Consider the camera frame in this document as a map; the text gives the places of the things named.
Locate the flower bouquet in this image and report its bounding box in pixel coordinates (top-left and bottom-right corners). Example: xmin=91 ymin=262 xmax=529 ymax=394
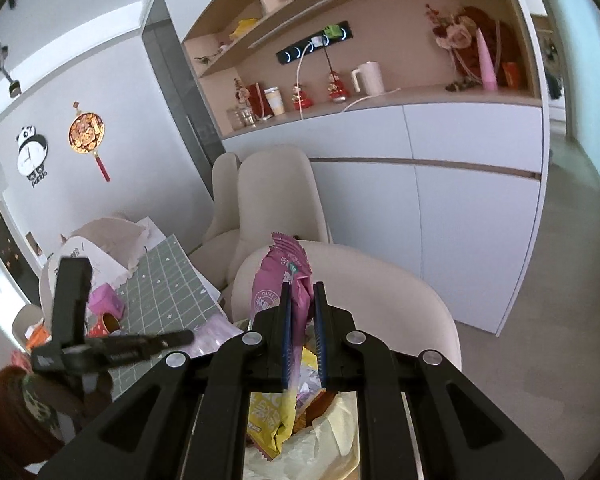
xmin=425 ymin=4 xmax=524 ymax=89

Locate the pink snack packet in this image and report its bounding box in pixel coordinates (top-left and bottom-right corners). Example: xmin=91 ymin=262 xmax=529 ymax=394
xmin=250 ymin=232 xmax=315 ymax=392

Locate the pink tissue box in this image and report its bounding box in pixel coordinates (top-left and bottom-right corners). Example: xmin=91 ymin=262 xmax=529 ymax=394
xmin=89 ymin=284 xmax=126 ymax=319

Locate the large yellow snack packet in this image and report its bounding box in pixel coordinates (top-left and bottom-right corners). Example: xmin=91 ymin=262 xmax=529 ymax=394
xmin=246 ymin=391 xmax=302 ymax=462

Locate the yellow shelf item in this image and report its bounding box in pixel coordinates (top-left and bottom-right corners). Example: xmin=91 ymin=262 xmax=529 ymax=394
xmin=230 ymin=18 xmax=259 ymax=41

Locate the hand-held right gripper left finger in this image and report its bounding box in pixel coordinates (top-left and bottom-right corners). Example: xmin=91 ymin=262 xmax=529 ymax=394
xmin=39 ymin=282 xmax=295 ymax=480

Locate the panda wall clock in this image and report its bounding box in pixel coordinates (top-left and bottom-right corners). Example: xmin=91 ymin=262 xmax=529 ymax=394
xmin=15 ymin=124 xmax=50 ymax=188

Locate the red figurine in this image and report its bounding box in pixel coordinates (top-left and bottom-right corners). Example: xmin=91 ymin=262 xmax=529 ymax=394
xmin=326 ymin=71 xmax=352 ymax=104
xmin=291 ymin=82 xmax=314 ymax=111

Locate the green checked tablecloth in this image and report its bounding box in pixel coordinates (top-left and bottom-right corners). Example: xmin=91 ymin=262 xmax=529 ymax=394
xmin=105 ymin=234 xmax=232 ymax=397

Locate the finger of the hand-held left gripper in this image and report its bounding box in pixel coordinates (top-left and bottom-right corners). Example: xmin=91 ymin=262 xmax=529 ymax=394
xmin=106 ymin=329 xmax=195 ymax=366

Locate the white wall cabinet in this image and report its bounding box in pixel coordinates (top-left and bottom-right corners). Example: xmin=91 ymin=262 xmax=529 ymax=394
xmin=182 ymin=0 xmax=552 ymax=337

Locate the white charging cable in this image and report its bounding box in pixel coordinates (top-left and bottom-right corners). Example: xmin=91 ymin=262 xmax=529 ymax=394
xmin=293 ymin=41 xmax=315 ymax=122

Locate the black power strip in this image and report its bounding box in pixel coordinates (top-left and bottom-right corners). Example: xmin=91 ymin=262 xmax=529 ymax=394
xmin=275 ymin=21 xmax=354 ymax=66

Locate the dark glass door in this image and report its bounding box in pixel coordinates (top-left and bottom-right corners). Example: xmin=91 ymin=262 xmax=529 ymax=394
xmin=0 ymin=204 xmax=47 ymax=307

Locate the white kettle cable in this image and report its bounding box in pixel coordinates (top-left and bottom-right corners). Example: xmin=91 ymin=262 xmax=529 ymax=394
xmin=342 ymin=87 xmax=404 ymax=114

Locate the orange flat box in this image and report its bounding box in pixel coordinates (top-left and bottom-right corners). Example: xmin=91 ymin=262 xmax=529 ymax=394
xmin=25 ymin=322 xmax=51 ymax=354

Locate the pink cone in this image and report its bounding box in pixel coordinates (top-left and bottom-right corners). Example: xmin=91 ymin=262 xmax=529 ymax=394
xmin=475 ymin=27 xmax=499 ymax=91

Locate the grey tall panel door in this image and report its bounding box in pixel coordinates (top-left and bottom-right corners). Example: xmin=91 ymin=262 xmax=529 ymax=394
xmin=141 ymin=0 xmax=227 ymax=155

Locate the red gold wall ornament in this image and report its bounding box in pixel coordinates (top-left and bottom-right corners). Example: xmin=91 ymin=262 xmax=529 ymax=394
xmin=68 ymin=101 xmax=112 ymax=183

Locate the orange red packet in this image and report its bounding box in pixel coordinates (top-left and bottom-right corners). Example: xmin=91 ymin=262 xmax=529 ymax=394
xmin=300 ymin=389 xmax=339 ymax=429

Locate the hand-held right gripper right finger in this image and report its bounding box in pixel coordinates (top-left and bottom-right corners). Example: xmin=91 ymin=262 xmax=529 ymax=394
xmin=313 ymin=281 xmax=566 ymax=480

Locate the pendant lamp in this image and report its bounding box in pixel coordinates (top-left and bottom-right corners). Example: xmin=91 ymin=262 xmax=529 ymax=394
xmin=0 ymin=66 xmax=25 ymax=99

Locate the cream cup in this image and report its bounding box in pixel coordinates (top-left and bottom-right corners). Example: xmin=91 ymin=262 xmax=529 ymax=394
xmin=263 ymin=87 xmax=286 ymax=117

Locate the beige chair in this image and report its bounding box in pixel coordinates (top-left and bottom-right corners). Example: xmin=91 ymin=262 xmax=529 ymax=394
xmin=230 ymin=240 xmax=464 ymax=377
xmin=225 ymin=147 xmax=334 ymax=292
xmin=202 ymin=152 xmax=244 ymax=252
xmin=11 ymin=304 xmax=46 ymax=349

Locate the glass jar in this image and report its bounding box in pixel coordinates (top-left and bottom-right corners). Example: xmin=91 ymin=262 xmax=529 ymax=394
xmin=226 ymin=106 xmax=257 ymax=131

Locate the small doll figurine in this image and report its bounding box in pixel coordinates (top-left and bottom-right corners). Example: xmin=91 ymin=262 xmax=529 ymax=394
xmin=232 ymin=78 xmax=251 ymax=109

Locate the cartoon print food cover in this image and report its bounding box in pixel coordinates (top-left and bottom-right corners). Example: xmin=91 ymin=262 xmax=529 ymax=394
xmin=39 ymin=216 xmax=167 ymax=312

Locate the white electric kettle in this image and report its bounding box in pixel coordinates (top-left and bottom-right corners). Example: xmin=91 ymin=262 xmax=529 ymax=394
xmin=351 ymin=61 xmax=386 ymax=96

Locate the pale pink patterned packet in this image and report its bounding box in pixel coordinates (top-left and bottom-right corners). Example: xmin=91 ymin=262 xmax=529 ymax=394
xmin=187 ymin=319 xmax=246 ymax=359

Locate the red gift box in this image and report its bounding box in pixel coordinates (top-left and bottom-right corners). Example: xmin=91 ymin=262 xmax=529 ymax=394
xmin=247 ymin=82 xmax=269 ymax=119

